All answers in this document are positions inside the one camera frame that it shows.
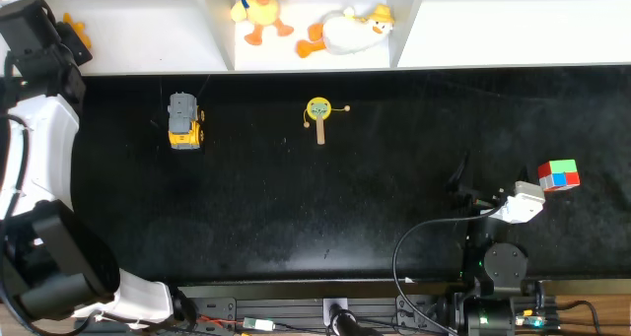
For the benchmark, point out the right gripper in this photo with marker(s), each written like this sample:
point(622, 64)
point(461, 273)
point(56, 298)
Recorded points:
point(478, 201)

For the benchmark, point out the many-coloured puzzle cube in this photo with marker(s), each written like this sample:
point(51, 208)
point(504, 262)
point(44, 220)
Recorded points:
point(559, 174)

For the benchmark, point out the yellow wooden rattle drum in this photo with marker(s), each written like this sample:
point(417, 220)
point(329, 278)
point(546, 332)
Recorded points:
point(319, 109)

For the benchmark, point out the grey and yellow toy truck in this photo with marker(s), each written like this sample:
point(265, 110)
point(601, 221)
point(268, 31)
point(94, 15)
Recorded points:
point(183, 121)

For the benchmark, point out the yellow rubber duck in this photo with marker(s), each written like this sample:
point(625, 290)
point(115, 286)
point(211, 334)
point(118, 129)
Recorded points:
point(79, 29)

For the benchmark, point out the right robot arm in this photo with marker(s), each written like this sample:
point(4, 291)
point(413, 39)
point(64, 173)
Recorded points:
point(505, 264)

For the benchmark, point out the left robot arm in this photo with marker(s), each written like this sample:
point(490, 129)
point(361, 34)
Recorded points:
point(47, 144)

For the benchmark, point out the white plush duck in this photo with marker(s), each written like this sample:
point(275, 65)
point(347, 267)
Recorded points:
point(352, 33)

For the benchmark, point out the yellow plush duck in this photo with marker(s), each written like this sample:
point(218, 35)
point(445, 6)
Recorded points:
point(262, 11)

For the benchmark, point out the white shelf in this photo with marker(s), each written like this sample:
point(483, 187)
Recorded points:
point(148, 35)

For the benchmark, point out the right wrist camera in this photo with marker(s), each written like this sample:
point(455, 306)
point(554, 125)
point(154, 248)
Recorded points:
point(520, 205)

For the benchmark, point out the mounting rail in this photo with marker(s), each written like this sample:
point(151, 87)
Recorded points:
point(286, 309)

